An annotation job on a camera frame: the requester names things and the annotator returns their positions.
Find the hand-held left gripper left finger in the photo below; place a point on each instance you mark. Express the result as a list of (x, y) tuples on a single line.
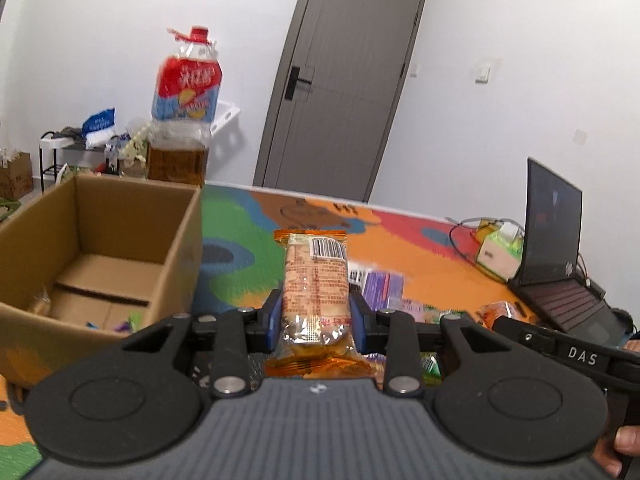
[(271, 321)]

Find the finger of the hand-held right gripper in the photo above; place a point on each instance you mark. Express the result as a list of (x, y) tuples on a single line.
[(550, 342)]

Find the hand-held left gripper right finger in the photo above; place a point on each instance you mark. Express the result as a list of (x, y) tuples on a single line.
[(358, 321)]

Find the orange snack packet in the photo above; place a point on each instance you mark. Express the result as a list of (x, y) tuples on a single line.
[(315, 285)]

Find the orange bread packet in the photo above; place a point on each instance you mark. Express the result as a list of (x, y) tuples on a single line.
[(497, 309)]

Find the brown cardboard box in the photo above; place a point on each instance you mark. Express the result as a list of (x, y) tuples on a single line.
[(175, 260)]

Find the pile of snack packets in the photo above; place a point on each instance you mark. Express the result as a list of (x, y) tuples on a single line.
[(117, 322)]

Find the person's right hand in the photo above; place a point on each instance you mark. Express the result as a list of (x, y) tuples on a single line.
[(625, 452)]

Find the purple snack packet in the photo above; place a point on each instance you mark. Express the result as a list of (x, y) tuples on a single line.
[(382, 285)]

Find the white barcode snack packet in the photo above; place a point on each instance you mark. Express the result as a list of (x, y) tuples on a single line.
[(357, 275)]

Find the pale snack packet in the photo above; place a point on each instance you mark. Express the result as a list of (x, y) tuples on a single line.
[(417, 310)]

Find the green and white tissue box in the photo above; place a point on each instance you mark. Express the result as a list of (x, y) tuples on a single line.
[(495, 255)]

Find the black laptop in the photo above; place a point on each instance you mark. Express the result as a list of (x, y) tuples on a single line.
[(552, 225)]

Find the yellow packet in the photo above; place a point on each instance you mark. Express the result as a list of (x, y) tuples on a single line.
[(486, 230)]

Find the grey door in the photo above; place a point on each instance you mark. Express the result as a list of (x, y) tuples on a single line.
[(340, 110)]

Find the large iced tea bottle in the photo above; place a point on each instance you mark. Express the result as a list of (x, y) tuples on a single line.
[(182, 95)]

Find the black shelf rack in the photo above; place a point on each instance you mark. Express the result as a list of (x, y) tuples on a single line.
[(75, 152)]

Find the blue and white bag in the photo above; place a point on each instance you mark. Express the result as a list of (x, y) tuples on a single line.
[(99, 127)]

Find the small cardboard box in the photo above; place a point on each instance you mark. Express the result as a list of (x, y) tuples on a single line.
[(15, 177)]

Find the white wall rack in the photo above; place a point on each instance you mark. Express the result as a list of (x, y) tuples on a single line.
[(222, 115)]

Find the small white wall switch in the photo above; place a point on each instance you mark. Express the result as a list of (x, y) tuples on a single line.
[(413, 70)]

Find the white light switch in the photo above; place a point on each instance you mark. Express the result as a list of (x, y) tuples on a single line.
[(484, 70)]

